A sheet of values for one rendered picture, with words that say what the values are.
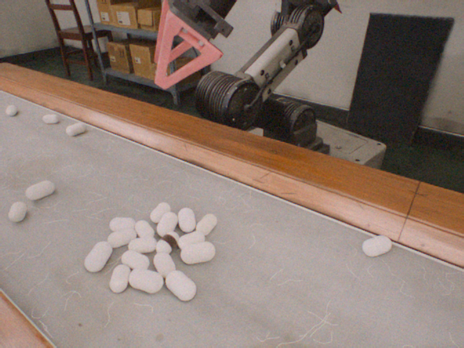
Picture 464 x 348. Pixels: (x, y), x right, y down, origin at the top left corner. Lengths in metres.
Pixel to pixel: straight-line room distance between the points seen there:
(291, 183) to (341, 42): 2.00
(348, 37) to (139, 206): 2.09
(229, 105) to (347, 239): 0.43
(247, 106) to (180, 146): 0.25
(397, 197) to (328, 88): 2.08
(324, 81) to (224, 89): 1.80
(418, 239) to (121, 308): 0.33
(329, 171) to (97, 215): 0.33
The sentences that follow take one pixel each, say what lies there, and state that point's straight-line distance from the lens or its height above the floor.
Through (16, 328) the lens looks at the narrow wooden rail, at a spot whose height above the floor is 0.76.
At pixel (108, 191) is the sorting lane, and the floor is 0.74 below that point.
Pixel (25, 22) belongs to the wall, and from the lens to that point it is 5.07.
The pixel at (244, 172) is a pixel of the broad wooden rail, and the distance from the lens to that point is 0.48.
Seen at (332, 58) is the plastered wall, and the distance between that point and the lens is 2.45.
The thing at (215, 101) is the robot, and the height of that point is 0.75.
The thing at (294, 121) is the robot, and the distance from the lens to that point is 0.97.
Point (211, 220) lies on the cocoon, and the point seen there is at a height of 0.76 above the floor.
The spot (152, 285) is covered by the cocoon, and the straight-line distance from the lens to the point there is 0.34.
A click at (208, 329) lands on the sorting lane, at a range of 0.33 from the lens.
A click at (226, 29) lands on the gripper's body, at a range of 0.38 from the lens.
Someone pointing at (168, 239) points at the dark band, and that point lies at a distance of 0.38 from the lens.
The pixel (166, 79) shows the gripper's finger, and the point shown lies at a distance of 0.38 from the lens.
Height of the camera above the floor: 1.02
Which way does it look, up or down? 34 degrees down
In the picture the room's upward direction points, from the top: 1 degrees counter-clockwise
